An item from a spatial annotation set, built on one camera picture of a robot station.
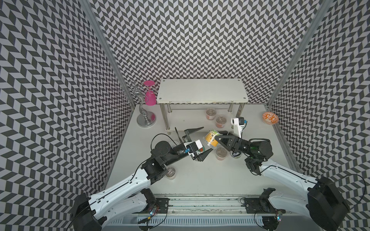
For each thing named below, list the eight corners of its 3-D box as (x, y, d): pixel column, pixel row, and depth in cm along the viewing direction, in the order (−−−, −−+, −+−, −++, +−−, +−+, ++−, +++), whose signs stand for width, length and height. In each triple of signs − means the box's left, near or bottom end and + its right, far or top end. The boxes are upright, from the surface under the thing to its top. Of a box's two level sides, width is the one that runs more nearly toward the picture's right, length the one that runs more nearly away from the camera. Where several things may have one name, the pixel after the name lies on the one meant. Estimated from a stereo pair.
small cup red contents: (166, 180, 82) (165, 177, 78) (167, 170, 86) (166, 166, 81) (175, 180, 82) (174, 177, 78) (176, 170, 86) (175, 166, 81)
